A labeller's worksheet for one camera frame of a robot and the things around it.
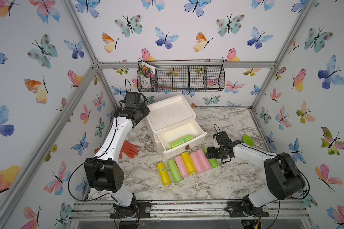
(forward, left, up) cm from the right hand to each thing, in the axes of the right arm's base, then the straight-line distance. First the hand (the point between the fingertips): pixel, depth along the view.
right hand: (212, 153), depth 91 cm
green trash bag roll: (-14, +22, 0) cm, 26 cm away
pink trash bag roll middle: (-7, +10, +1) cm, 12 cm away
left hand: (+14, +39, +24) cm, 48 cm away
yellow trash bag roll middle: (-7, +15, 0) cm, 17 cm away
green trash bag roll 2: (-6, 0, +1) cm, 7 cm away
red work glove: (0, +54, -1) cm, 54 cm away
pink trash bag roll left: (-10, +19, 0) cm, 22 cm away
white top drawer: (+1, +29, +14) cm, 32 cm away
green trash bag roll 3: (0, +20, +13) cm, 24 cm away
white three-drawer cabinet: (+9, +26, +21) cm, 34 cm away
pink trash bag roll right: (-5, +6, 0) cm, 7 cm away
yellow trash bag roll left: (-18, +28, 0) cm, 33 cm away
